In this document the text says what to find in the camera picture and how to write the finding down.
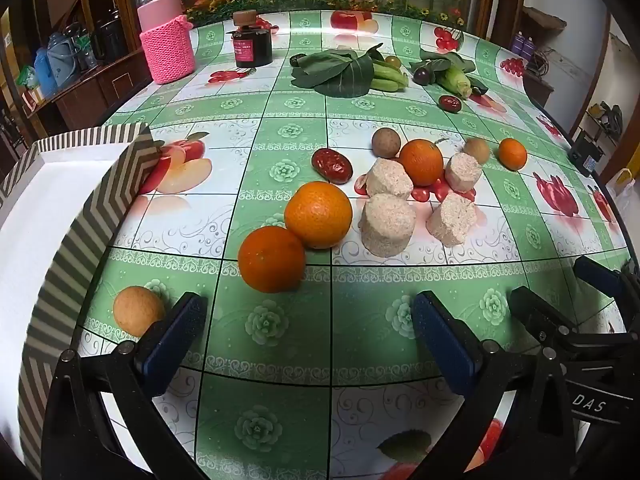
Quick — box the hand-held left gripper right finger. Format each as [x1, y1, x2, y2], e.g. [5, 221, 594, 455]
[411, 291, 581, 480]

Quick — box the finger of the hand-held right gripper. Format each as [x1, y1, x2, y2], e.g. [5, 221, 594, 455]
[509, 286, 576, 348]
[574, 256, 640, 306]

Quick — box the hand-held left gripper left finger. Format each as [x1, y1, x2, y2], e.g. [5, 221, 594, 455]
[41, 291, 208, 480]

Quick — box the tan round fruit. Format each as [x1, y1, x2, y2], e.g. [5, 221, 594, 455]
[113, 286, 166, 338]
[463, 138, 490, 165]

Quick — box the beige cylindrical chunk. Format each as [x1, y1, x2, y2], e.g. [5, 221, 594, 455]
[358, 193, 417, 257]
[425, 192, 478, 247]
[444, 152, 483, 193]
[365, 158, 414, 200]

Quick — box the large orange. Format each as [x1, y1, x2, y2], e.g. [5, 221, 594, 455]
[284, 181, 354, 250]
[237, 225, 306, 294]

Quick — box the chevron striped white box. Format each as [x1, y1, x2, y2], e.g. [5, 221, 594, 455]
[0, 122, 166, 480]

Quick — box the small orange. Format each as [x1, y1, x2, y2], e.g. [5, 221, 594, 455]
[498, 138, 528, 171]

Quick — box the large red date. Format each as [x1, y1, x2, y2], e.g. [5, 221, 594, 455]
[311, 148, 354, 184]

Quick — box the yellow bag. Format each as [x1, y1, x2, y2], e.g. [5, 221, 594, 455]
[611, 167, 638, 198]

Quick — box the black appliance blue label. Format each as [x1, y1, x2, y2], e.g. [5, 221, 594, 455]
[567, 130, 603, 176]

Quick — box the fruit print green tablecloth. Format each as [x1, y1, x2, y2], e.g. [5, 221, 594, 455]
[65, 7, 631, 480]

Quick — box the orange with stem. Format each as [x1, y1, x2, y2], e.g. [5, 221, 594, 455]
[398, 138, 445, 187]

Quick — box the brown round fruit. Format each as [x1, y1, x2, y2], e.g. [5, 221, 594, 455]
[371, 128, 402, 159]

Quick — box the corn cob green husk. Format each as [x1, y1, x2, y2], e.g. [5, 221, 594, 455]
[411, 49, 477, 100]

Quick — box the green bok choy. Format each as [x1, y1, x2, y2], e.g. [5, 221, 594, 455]
[367, 45, 408, 93]

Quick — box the wooden side cabinet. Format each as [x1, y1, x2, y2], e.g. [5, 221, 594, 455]
[25, 50, 153, 131]

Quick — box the dark green leafy vegetable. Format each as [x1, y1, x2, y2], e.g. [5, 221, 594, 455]
[290, 49, 376, 98]

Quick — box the pink knit-sleeved bottle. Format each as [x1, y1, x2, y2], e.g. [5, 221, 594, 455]
[137, 0, 197, 85]

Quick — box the blue plastic jug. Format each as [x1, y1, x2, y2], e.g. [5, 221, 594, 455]
[34, 47, 60, 98]

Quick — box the grey-blue kettle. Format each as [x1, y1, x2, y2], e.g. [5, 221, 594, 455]
[47, 32, 81, 86]

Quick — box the dark jar with cork lid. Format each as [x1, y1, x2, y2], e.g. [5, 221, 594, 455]
[231, 10, 274, 68]

